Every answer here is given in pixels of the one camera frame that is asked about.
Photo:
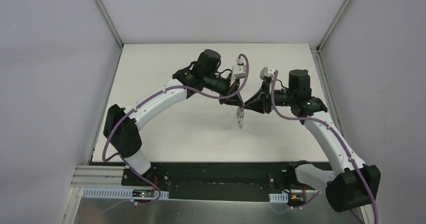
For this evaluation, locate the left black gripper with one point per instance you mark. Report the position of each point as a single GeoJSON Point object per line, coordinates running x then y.
{"type": "Point", "coordinates": [231, 90]}

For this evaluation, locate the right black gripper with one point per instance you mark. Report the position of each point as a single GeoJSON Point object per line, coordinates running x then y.
{"type": "Point", "coordinates": [266, 96]}

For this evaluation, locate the keyring with keys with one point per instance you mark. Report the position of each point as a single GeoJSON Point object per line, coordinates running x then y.
{"type": "Point", "coordinates": [240, 116]}

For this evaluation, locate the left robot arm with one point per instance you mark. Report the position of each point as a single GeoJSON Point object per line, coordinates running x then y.
{"type": "Point", "coordinates": [123, 124]}

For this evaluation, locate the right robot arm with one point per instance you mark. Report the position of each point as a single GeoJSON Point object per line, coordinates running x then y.
{"type": "Point", "coordinates": [350, 183]}

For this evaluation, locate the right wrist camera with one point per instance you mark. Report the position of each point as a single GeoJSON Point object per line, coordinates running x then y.
{"type": "Point", "coordinates": [267, 73]}

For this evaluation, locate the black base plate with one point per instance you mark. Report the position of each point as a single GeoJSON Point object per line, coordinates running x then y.
{"type": "Point", "coordinates": [251, 182]}

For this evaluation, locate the aluminium frame rail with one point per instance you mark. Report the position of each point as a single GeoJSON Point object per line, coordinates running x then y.
{"type": "Point", "coordinates": [97, 176]}

